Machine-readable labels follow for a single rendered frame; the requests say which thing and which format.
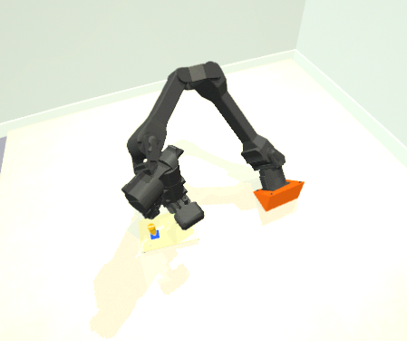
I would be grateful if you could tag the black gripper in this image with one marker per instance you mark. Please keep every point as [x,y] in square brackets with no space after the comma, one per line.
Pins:
[186,213]

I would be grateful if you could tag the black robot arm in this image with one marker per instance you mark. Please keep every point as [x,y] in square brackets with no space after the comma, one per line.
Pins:
[161,168]

